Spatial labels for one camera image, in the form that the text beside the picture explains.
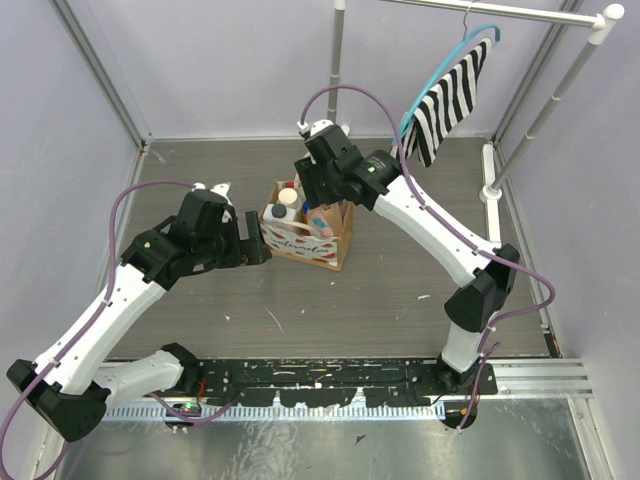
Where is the pink cap lotion bottle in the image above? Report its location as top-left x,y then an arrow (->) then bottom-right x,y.
304,201 -> 348,238

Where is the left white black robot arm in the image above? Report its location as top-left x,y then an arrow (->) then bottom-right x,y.
7,183 -> 271,442

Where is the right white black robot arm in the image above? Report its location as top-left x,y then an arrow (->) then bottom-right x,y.
294,120 -> 520,394

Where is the cream cap bottle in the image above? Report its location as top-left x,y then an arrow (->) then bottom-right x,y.
277,187 -> 303,211

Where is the white bottle grey cap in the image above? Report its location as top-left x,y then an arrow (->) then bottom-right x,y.
263,203 -> 299,233

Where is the black white striped cloth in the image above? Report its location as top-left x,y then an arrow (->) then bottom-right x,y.
402,37 -> 492,167

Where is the blue clothes hanger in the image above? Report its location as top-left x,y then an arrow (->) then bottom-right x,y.
399,24 -> 501,134

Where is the metal clothes rack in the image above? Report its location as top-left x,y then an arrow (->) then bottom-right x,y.
315,0 -> 626,251

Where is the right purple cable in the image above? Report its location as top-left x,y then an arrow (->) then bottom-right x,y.
298,84 -> 557,436

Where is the purple cable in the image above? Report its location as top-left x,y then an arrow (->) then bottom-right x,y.
298,84 -> 557,436
0,179 -> 206,476

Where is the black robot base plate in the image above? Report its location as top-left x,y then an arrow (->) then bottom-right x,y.
144,355 -> 501,409

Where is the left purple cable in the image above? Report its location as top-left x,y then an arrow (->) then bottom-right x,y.
0,179 -> 206,476

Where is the slotted cable duct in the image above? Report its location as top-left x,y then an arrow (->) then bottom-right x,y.
103,400 -> 445,422

